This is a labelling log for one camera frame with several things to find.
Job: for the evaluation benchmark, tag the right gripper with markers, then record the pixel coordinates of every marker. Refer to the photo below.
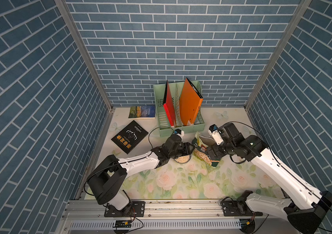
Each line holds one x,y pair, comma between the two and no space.
216,152

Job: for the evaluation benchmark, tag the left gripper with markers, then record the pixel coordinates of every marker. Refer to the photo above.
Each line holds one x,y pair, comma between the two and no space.
186,148

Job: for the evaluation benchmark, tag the blue patterned bowl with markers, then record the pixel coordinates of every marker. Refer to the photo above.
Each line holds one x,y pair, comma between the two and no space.
183,159

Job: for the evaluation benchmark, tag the green oats bag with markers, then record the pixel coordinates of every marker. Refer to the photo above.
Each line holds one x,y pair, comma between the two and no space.
201,144

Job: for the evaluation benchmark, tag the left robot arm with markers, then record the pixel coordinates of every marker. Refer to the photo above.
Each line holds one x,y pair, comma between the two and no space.
106,180

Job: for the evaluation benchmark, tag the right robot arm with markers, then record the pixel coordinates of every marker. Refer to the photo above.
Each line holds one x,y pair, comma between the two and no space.
305,206

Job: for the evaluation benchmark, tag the floral table mat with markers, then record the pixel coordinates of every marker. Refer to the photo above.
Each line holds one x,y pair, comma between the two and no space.
194,179

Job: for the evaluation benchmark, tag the green file organizer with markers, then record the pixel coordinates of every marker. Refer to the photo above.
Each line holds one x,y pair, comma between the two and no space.
163,122

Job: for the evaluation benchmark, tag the landscape cover book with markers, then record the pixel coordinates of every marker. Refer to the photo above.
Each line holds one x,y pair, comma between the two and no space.
142,112

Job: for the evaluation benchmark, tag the red folder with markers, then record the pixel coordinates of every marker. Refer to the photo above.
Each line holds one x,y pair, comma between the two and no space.
168,106

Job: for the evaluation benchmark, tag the black book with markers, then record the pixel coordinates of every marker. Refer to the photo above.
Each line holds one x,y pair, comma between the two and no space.
129,137

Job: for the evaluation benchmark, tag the orange folder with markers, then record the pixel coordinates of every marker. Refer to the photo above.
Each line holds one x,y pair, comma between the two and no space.
189,103

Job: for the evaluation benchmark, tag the small black controller box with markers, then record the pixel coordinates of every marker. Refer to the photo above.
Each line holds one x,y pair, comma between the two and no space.
122,224

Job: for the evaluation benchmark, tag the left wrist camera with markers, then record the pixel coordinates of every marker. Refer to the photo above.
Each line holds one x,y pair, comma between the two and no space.
179,132

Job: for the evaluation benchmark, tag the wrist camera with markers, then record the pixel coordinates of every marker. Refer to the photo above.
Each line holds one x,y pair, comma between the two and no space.
179,132
215,134

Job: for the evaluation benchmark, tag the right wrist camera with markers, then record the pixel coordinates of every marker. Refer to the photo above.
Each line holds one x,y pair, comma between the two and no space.
215,134

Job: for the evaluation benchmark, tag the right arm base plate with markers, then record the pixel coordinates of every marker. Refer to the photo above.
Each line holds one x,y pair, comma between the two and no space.
232,207

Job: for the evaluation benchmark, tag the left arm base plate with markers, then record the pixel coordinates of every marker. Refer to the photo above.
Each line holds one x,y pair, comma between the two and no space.
133,209

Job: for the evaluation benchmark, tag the aluminium front rail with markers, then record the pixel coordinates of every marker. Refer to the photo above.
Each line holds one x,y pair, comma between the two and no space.
188,216

